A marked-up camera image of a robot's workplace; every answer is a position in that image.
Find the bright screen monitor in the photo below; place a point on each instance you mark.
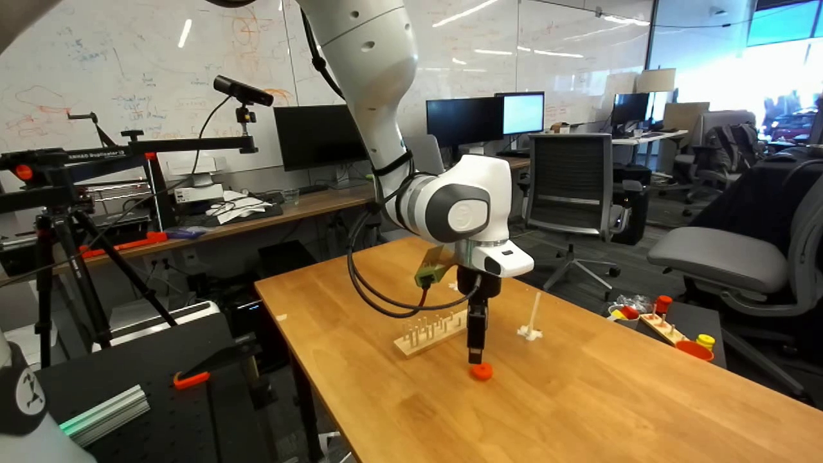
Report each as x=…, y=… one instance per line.
x=524, y=115

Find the dark screen monitor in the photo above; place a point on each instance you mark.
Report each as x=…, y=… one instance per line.
x=463, y=121

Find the black draped table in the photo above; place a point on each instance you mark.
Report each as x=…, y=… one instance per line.
x=755, y=201

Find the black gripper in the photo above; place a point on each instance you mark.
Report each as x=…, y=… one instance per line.
x=479, y=287

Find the small yellow toy peg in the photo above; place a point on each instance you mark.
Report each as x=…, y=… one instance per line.
x=705, y=340

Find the white pin on table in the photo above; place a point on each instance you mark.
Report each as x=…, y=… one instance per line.
x=530, y=333

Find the clear plastic toy bag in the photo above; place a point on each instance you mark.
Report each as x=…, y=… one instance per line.
x=632, y=306

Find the wooden wall desk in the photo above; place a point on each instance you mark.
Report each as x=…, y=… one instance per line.
x=310, y=206

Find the black cap white logo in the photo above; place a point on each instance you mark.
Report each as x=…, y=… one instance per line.
x=21, y=395

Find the distant wooden desk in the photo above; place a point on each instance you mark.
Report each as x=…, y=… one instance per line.
x=651, y=138

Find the black mesh office chair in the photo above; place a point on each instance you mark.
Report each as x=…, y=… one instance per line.
x=570, y=180

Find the yellow-green wrist camera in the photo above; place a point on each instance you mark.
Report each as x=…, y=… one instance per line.
x=435, y=270

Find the distant black chair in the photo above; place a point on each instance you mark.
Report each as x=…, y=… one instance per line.
x=632, y=206

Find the black tripod with boom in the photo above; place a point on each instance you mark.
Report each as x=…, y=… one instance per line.
x=55, y=221

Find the black computer monitor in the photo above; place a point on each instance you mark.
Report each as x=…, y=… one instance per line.
x=316, y=138

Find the grey padded office chair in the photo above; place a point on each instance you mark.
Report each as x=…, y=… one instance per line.
x=720, y=257

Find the white papers pile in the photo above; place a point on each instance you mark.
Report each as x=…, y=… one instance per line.
x=235, y=210

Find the black equipment cart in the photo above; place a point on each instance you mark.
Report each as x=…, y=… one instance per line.
x=170, y=427

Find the wooden peg rack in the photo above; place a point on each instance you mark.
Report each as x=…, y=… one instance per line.
x=427, y=337

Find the box of colourful toys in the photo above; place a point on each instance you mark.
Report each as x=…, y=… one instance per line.
x=695, y=314

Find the black stereo camera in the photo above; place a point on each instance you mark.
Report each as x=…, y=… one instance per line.
x=242, y=90

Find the white desktop device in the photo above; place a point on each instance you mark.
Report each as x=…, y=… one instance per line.
x=198, y=193

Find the silver metal bar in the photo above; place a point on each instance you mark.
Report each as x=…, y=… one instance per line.
x=103, y=414

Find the red toy knob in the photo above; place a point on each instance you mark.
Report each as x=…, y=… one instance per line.
x=661, y=305

